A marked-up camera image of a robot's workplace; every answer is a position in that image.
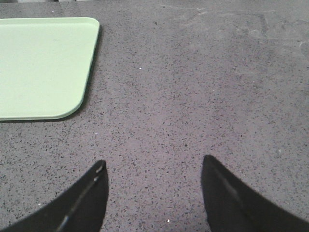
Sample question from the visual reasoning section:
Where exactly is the light green plastic tray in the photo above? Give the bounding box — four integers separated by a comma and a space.
0, 17, 100, 121

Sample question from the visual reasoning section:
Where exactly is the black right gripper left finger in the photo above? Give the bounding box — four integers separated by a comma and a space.
2, 160, 108, 232

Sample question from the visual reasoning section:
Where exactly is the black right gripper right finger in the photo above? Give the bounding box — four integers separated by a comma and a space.
201, 155, 309, 232

